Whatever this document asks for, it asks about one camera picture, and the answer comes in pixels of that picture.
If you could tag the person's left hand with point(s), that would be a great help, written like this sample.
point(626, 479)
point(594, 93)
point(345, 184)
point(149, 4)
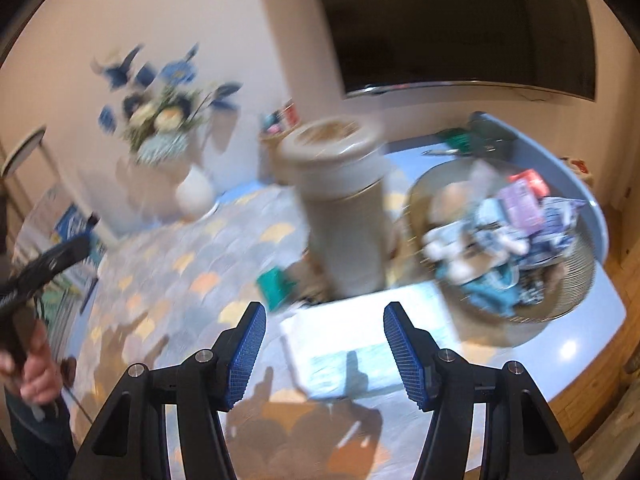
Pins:
point(40, 375)

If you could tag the grey cylindrical bin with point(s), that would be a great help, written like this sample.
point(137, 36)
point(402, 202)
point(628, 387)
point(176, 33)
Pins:
point(345, 230)

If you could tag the white desk lamp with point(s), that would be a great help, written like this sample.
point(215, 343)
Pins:
point(25, 147)

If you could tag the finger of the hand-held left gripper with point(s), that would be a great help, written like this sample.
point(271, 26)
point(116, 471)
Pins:
point(72, 252)

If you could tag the red packet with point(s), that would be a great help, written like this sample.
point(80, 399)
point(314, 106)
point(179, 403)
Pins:
point(530, 180)

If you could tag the blue and white flower bouquet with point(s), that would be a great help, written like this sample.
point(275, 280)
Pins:
point(160, 105)

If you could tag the ginkgo leaf patterned table mat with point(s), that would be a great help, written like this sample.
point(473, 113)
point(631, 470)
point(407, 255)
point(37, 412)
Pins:
point(165, 260)

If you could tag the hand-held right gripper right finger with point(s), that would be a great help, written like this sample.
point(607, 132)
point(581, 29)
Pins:
point(406, 355)

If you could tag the stack of books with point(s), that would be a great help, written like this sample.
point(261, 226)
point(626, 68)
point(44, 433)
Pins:
point(70, 225)

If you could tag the black television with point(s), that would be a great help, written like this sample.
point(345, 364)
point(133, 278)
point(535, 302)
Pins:
point(450, 20)

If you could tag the green pack in clear wrapper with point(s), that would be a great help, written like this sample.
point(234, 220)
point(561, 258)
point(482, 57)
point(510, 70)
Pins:
point(275, 287)

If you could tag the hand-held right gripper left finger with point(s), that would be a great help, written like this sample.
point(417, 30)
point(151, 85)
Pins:
point(247, 355)

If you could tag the bunch of pens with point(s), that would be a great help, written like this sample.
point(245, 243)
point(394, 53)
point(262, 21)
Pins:
point(282, 115)

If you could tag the dark brown object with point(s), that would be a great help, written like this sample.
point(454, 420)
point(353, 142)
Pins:
point(68, 370)

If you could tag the round metal mesh basket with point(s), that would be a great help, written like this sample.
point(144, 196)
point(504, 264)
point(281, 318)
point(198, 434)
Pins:
point(570, 280)

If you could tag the white tissue pack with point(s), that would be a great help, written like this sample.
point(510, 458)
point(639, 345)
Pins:
point(350, 330)

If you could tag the beige pen holder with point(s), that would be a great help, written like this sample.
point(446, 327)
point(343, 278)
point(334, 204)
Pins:
point(272, 142)

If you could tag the green object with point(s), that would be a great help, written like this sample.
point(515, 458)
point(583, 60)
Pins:
point(457, 140)

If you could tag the red and white object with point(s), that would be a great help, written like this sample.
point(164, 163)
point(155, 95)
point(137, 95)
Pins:
point(580, 170)

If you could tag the person's dark clothing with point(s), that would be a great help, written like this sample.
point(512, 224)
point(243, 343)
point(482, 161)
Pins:
point(35, 445)

